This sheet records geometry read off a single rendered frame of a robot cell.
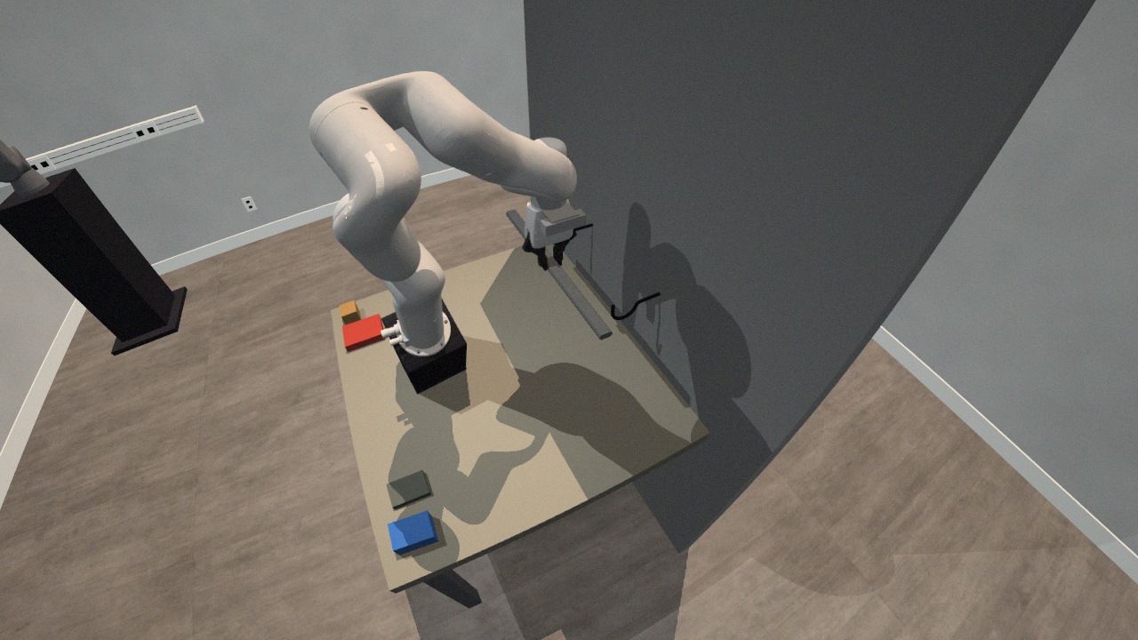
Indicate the red rectangular block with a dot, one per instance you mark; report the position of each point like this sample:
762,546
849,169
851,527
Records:
362,333

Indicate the blue rectangular block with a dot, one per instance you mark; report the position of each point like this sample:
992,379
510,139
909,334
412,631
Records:
412,532

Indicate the small orange box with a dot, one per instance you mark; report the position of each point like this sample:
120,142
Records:
350,312

